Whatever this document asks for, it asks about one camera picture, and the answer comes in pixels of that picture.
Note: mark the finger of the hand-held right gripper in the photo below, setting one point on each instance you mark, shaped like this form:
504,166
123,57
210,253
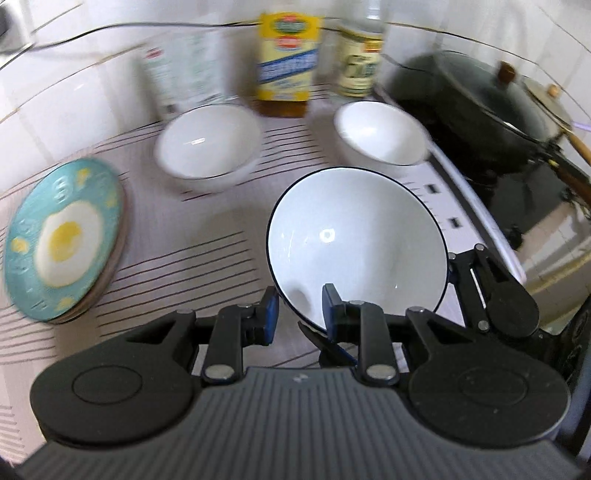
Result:
475,277

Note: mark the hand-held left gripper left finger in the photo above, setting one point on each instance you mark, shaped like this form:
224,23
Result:
270,318

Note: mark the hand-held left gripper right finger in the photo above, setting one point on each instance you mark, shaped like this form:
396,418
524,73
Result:
331,314

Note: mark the white bowl with dark rim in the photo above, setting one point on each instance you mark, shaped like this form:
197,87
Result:
355,230
378,134
207,143

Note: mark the teal fried egg plate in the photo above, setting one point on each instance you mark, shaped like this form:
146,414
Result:
69,235

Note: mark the black stove top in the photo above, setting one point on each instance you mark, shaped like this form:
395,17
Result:
508,189

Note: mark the striped pink tablecloth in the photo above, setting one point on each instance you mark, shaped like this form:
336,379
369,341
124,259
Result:
184,249

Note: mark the glass wok lid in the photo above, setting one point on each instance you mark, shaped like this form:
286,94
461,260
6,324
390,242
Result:
475,87

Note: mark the cream pot lid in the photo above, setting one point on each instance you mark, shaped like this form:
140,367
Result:
545,99

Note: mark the clear vinegar bottle yellow cap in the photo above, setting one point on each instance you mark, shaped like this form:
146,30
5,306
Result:
360,64

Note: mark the yellow label oil bottle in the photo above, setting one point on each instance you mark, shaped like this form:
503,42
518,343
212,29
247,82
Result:
288,64

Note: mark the white plastic seasoning bag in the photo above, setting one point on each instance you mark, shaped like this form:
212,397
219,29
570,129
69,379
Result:
184,69

